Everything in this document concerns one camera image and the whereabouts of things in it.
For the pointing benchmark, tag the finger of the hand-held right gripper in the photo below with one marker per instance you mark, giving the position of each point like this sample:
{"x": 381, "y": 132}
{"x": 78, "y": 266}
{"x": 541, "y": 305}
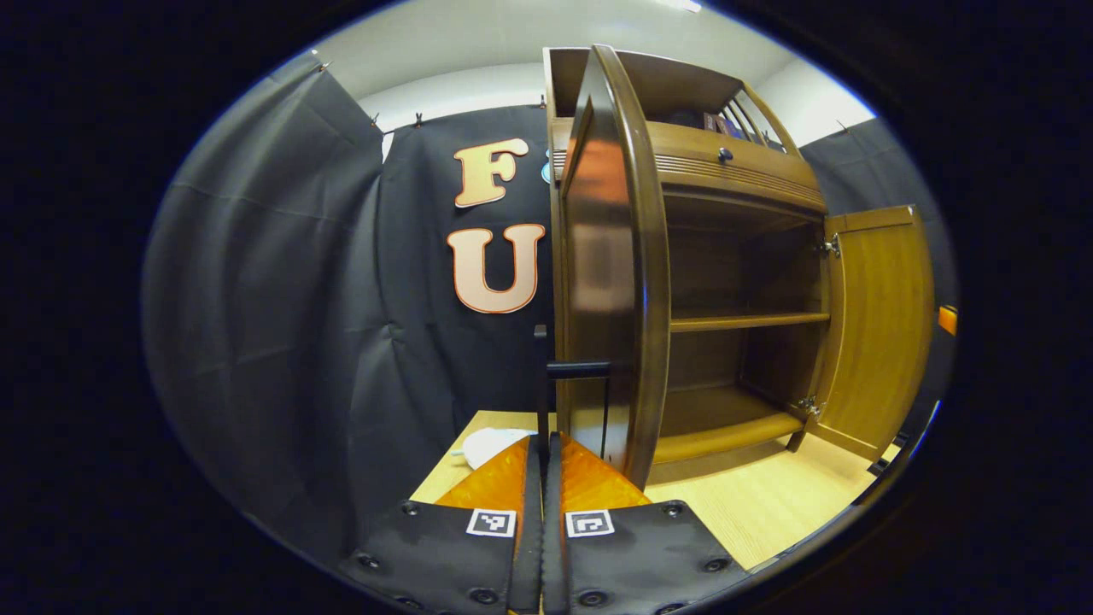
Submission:
{"x": 947, "y": 319}

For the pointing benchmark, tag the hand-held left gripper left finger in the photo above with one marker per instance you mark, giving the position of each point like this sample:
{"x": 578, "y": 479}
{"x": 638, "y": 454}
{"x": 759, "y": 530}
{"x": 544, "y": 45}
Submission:
{"x": 444, "y": 555}

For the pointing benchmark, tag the wooden shoe cabinet door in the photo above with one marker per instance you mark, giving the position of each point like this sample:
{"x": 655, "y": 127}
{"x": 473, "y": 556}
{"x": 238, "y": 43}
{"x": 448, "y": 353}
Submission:
{"x": 598, "y": 256}
{"x": 879, "y": 325}

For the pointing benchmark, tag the metal door hinge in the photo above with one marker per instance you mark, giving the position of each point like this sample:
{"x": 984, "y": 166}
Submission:
{"x": 832, "y": 247}
{"x": 808, "y": 407}

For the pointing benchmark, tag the white plush toy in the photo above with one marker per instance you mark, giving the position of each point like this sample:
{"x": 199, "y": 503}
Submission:
{"x": 487, "y": 446}

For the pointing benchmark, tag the wooden double-door shoe cabinet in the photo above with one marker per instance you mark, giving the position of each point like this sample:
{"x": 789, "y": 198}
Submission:
{"x": 768, "y": 171}

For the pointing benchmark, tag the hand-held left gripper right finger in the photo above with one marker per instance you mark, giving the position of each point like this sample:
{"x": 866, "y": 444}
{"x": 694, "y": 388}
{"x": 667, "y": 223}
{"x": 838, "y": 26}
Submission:
{"x": 640, "y": 555}

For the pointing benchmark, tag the wooden inner cabinet shelf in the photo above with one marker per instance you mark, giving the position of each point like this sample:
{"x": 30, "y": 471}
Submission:
{"x": 743, "y": 322}

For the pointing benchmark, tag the blue book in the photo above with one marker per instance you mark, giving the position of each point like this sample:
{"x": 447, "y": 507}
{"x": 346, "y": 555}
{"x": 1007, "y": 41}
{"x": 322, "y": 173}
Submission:
{"x": 730, "y": 127}

